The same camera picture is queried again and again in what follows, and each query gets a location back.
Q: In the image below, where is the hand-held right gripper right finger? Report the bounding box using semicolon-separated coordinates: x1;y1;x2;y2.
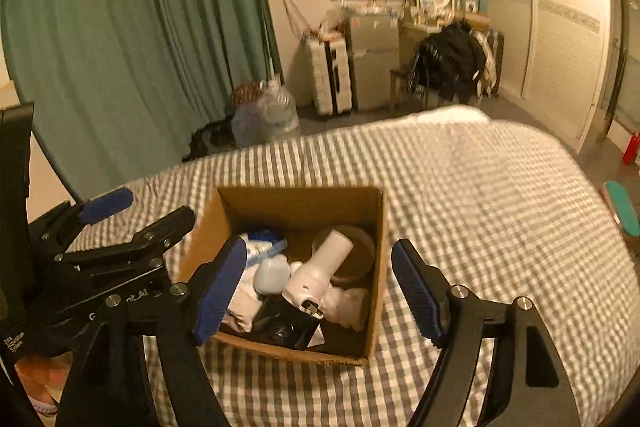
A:
391;238;583;427

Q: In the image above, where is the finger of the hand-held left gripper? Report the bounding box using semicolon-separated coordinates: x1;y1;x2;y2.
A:
27;188;135;258
52;206;197;265

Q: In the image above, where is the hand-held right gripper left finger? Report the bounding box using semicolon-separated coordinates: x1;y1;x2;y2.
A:
55;236;248;427

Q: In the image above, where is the white earbuds case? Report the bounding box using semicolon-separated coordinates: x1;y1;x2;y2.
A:
254;257;292;295

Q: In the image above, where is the blue and white packet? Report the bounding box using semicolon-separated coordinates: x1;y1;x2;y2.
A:
237;231;288;265

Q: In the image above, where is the tape roll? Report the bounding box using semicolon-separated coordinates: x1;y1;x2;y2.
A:
311;225;376;286

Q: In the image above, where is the black pouch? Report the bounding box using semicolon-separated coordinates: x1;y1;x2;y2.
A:
251;294;321;350

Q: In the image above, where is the white textured cloth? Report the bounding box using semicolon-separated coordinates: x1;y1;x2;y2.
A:
322;287;371;332

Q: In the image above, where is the cardboard box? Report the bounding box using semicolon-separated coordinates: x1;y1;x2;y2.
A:
175;186;391;369

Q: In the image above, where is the person's left hand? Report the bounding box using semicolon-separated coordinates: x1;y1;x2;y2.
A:
20;354;68;415

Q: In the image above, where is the checked blanket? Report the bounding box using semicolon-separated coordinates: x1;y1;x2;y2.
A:
65;104;640;427

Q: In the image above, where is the clear water jug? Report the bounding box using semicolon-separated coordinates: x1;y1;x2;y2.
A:
231;79;302;148

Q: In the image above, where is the brown patterned bag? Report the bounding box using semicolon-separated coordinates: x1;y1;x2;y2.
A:
230;81;268;108

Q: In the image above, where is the wide green curtain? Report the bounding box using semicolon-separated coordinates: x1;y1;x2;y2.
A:
0;0;283;202

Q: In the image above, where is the white suitcase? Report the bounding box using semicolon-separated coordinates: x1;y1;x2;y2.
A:
306;36;353;116

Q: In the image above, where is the teal stool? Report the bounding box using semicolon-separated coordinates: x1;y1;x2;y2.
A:
601;181;640;238

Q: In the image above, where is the grey small fridge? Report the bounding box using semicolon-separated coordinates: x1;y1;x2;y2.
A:
347;14;401;112

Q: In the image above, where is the black jacket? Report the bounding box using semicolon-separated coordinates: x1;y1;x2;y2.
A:
407;23;488;105

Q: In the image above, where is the dressing table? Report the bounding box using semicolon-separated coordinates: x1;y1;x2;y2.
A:
400;9;493;58

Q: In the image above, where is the red fire extinguisher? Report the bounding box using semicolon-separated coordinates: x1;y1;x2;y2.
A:
621;132;640;165

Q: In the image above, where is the clear plastic bag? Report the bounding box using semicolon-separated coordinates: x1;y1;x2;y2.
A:
325;0;351;32

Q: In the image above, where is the white slatted wardrobe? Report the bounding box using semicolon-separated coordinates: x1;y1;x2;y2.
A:
480;0;618;155

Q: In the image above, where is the wall cable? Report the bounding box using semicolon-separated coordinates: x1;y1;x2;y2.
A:
280;0;308;38

